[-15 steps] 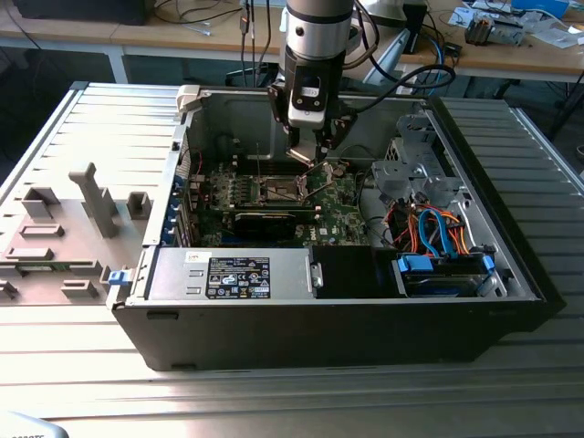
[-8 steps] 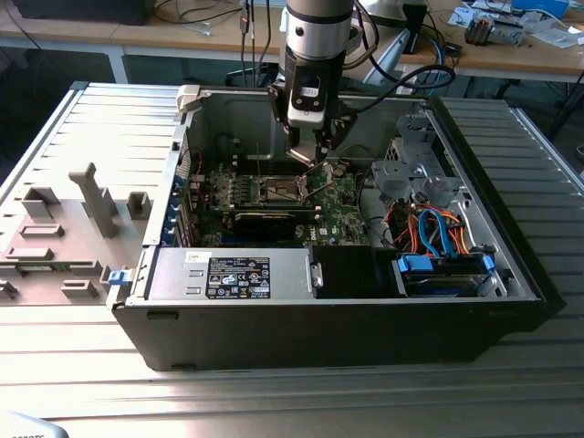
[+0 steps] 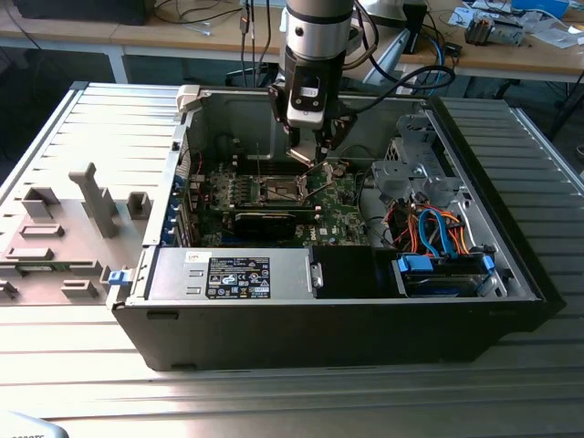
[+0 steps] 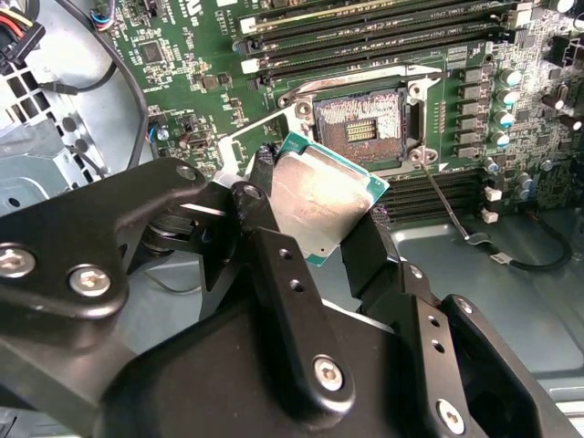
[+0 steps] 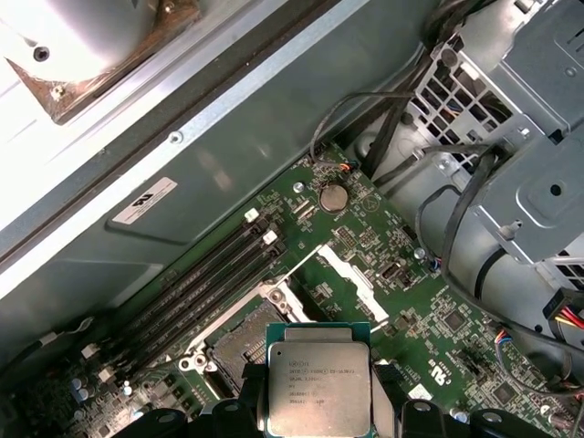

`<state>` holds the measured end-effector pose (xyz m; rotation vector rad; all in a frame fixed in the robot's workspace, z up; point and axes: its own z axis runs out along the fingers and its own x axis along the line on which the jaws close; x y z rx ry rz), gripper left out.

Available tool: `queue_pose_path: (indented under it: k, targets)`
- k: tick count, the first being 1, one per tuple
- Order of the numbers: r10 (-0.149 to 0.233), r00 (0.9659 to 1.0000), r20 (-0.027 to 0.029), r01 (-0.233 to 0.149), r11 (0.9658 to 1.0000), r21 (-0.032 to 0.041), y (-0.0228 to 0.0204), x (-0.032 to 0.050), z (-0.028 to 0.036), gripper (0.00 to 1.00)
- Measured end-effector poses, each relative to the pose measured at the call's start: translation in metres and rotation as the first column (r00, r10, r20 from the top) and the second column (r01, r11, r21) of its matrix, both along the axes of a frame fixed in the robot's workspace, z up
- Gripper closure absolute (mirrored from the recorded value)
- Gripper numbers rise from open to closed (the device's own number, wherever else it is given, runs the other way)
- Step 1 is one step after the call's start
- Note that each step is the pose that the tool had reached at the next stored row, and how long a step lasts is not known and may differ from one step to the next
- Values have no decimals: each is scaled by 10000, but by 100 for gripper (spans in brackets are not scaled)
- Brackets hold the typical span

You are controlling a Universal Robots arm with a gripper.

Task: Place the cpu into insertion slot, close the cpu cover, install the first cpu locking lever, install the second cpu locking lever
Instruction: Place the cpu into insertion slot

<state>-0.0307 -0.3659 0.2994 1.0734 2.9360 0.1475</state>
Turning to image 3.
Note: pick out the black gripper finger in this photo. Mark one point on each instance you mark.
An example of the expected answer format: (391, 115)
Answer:
(279, 107)
(342, 128)

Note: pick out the silver CPU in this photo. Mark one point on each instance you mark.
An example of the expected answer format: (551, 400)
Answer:
(302, 154)

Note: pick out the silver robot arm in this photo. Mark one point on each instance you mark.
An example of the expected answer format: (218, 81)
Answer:
(317, 36)

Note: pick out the black RAM slot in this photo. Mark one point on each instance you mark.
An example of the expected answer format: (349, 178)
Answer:
(248, 171)
(242, 204)
(248, 160)
(242, 208)

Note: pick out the CPU socket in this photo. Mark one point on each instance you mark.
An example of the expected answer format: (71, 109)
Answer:
(280, 189)

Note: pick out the CPU cooler heatsink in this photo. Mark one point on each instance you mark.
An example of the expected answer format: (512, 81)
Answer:
(479, 29)

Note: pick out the round coin battery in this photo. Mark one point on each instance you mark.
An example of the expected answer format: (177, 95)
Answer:
(340, 170)

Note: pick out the grey metal drive cage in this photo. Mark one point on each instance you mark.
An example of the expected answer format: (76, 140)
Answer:
(410, 178)

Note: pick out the green motherboard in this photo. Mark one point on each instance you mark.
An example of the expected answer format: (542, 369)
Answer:
(342, 214)

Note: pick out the black upright box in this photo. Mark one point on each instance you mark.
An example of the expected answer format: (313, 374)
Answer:
(417, 27)

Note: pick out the black graphics card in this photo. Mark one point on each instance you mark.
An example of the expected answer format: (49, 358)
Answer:
(264, 226)

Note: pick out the black plastic shroud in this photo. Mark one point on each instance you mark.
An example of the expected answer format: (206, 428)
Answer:
(347, 271)

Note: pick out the blue disk carrier with disk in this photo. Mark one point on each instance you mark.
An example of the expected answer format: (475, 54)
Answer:
(413, 265)

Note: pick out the wooden desk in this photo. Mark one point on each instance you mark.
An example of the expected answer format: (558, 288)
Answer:
(59, 34)
(502, 59)

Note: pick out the grey power supply unit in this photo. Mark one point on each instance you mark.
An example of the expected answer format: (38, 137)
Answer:
(178, 269)

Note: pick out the black open PC case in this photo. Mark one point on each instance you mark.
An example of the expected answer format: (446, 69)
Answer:
(319, 333)

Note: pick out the grey parts rack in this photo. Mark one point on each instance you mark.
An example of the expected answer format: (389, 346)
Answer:
(102, 214)

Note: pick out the black computer case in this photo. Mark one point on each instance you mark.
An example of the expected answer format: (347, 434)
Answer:
(82, 11)

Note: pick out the blue box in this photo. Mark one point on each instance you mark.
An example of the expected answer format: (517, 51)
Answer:
(540, 7)

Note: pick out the white paper sheets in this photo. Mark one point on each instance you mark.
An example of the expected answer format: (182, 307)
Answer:
(554, 34)

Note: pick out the blue case latch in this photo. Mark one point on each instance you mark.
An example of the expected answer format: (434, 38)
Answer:
(117, 277)

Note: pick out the green RAM stick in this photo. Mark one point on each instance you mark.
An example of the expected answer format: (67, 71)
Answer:
(59, 268)

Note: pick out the pale teach pendant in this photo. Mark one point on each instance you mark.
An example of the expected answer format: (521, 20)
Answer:
(27, 426)

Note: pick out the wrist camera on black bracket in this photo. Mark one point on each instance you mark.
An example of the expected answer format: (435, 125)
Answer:
(306, 102)

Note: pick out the grey metal bracket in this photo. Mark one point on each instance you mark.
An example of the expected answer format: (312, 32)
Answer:
(508, 32)

